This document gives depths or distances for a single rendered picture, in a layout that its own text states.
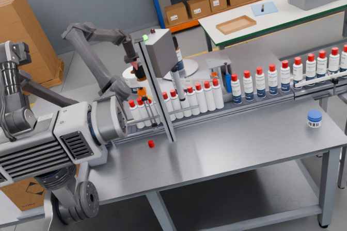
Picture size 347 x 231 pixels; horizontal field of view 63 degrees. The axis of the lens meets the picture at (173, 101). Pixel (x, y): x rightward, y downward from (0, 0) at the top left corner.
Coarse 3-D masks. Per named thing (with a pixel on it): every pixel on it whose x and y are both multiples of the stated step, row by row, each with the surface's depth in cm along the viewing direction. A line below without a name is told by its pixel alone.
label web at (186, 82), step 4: (216, 76) 173; (172, 80) 184; (184, 80) 180; (188, 80) 179; (192, 80) 178; (196, 80) 177; (200, 80) 175; (204, 80) 174; (208, 80) 173; (184, 84) 182; (188, 84) 181; (192, 84) 180; (212, 84) 173; (176, 88) 187; (184, 88) 184; (176, 92) 190
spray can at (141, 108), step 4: (140, 100) 168; (140, 104) 169; (140, 108) 170; (144, 108) 171; (140, 112) 173; (144, 112) 172; (144, 116) 173; (148, 116) 175; (148, 120) 176; (148, 124) 177
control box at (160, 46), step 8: (160, 32) 140; (168, 32) 140; (152, 40) 134; (160, 40) 135; (168, 40) 141; (152, 48) 132; (160, 48) 136; (168, 48) 142; (152, 56) 135; (160, 56) 137; (168, 56) 143; (176, 56) 149; (152, 64) 138; (160, 64) 138; (168, 64) 144; (160, 72) 139
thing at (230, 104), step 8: (280, 88) 177; (256, 96) 176; (272, 96) 172; (224, 104) 178; (232, 104) 176; (240, 104) 174; (248, 104) 173; (200, 112) 177; (208, 112) 175; (176, 120) 177; (184, 120) 175; (128, 128) 182; (136, 128) 180; (144, 128) 178
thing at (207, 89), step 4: (204, 84) 165; (208, 84) 165; (204, 88) 168; (208, 88) 167; (204, 92) 169; (208, 92) 167; (212, 92) 169; (208, 96) 169; (212, 96) 170; (208, 100) 171; (212, 100) 171; (208, 104) 173; (212, 104) 172; (208, 108) 176; (212, 108) 174
